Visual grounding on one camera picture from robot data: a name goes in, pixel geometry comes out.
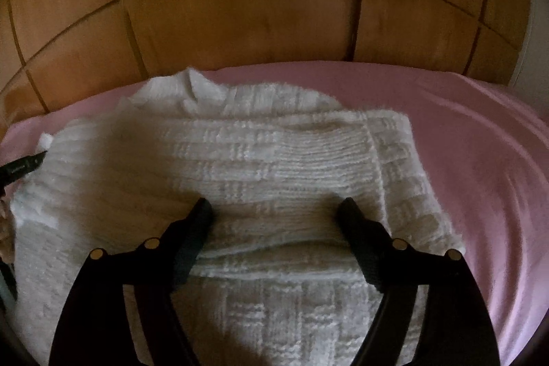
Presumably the white knitted sweater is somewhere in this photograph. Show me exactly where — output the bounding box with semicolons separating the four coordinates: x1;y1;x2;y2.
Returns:
8;69;464;365

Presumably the wooden wardrobe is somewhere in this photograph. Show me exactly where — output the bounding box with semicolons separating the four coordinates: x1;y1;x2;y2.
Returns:
1;0;530;126

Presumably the pink bed cover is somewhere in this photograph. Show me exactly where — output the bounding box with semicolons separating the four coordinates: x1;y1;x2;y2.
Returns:
0;59;549;366

